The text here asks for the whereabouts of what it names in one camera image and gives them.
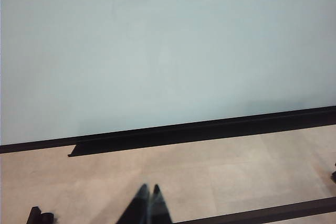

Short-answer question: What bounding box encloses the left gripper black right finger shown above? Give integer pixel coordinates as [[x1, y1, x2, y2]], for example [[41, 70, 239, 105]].
[[150, 184, 174, 224]]

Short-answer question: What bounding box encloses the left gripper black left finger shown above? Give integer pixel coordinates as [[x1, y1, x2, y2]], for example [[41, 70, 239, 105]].
[[114, 183, 151, 224]]

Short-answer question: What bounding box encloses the black whiteboard pen tray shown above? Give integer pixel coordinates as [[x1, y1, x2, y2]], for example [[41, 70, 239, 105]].
[[67, 113, 336, 158]]

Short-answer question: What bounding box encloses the black metal crossbar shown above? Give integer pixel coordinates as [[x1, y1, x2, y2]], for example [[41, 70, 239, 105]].
[[180, 196, 336, 224]]

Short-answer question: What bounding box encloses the black angular floor bracket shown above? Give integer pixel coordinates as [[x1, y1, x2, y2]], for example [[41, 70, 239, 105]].
[[25, 206, 57, 224]]

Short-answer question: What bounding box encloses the white glass whiteboard black frame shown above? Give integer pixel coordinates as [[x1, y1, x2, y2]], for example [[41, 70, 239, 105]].
[[0, 0, 336, 155]]

